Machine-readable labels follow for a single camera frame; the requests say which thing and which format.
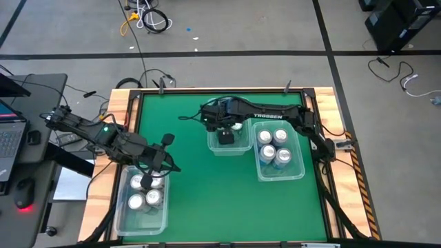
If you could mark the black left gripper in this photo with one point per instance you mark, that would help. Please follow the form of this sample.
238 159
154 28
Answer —
151 156

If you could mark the black table frame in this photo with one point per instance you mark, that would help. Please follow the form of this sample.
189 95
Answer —
241 90

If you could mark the clear plastic bin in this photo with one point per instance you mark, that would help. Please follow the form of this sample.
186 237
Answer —
141 224
282 174
213 148

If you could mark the green table mat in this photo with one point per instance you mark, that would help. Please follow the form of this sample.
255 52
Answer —
213 206

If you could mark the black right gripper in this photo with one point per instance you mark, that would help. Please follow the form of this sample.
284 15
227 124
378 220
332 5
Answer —
220 115

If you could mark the small black desk device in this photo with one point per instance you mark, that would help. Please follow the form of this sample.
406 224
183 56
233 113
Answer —
33 137

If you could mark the black laptop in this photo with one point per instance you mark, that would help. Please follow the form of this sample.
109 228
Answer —
10 144

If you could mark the black computer tower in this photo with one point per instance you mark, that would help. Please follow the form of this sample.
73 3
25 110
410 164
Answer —
386 25

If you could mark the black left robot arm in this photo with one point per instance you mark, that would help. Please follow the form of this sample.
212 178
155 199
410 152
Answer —
79 125

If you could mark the white sheet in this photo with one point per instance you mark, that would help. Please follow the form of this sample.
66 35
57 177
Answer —
69 186

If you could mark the black caster wheel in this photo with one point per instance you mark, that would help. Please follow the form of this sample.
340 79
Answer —
51 231

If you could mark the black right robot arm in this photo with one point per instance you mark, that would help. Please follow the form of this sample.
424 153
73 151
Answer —
272 115

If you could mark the black computer mouse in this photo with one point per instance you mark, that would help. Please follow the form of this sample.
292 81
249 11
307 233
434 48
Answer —
25 193

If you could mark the black monitor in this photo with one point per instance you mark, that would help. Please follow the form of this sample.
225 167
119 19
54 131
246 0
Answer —
10 87

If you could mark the black side desk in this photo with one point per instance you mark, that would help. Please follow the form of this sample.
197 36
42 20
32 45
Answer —
41 103

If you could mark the small blue floor object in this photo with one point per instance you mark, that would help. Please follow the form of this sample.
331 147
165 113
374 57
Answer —
437 100

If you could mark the small black floor object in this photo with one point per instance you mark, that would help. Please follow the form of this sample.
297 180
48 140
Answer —
89 93

